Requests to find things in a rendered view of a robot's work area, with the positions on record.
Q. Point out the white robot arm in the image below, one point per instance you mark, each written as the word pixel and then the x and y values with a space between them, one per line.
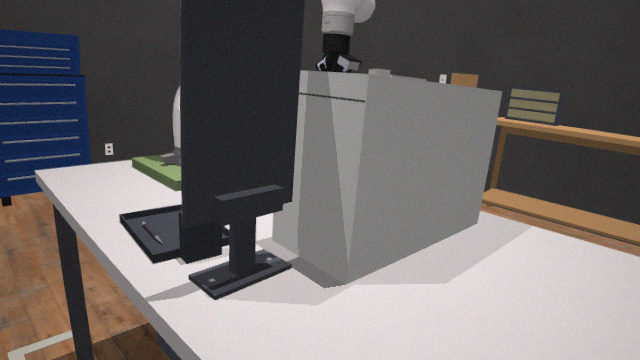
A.
pixel 338 17

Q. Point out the small tan wooden block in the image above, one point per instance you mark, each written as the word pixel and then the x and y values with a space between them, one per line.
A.
pixel 464 79

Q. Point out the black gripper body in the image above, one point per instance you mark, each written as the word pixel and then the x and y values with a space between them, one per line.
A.
pixel 333 44

